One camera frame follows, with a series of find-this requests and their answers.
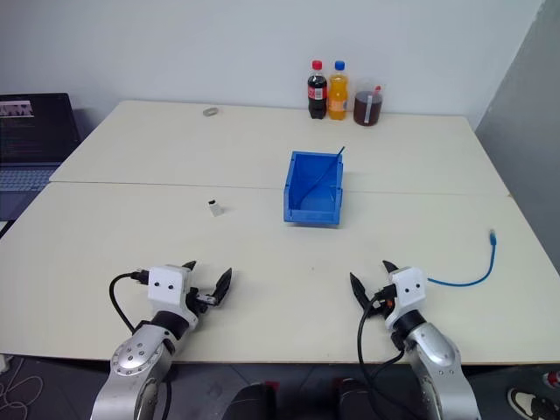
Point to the cola bottle red cap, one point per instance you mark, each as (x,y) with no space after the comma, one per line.
(317,94)

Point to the small grey tape roll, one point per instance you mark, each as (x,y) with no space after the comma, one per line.
(211,111)

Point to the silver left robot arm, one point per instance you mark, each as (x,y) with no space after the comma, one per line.
(140,350)

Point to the black and white shoe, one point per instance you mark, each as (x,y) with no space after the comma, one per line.
(531,404)

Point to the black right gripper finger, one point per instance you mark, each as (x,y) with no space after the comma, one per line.
(389,267)
(359,289)

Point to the blue plastic storage bin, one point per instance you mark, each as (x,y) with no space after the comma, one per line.
(312,192)

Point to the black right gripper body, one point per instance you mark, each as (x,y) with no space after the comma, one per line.
(384,304)

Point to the red and white floor object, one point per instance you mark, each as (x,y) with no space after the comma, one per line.
(552,379)

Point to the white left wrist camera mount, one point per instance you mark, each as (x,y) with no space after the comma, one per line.
(166,291)

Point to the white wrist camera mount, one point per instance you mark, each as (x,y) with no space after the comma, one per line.
(166,291)
(409,293)

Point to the orange soda bottle blue cap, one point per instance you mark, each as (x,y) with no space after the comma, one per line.
(338,96)

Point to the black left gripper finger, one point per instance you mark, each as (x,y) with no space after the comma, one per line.
(191,264)
(224,284)

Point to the dark open laptop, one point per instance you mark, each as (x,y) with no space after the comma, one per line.
(32,135)

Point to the small white block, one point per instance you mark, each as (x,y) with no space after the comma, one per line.
(215,208)

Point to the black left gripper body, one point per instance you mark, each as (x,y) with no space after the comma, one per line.
(194,302)

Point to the clear jar brown liquid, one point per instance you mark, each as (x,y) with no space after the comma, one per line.
(368,107)

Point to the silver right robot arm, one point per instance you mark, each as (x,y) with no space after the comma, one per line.
(437,363)

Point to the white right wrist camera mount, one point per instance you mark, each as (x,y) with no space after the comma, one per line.
(409,293)

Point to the thin blue rod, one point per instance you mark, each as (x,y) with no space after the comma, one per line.
(324,174)

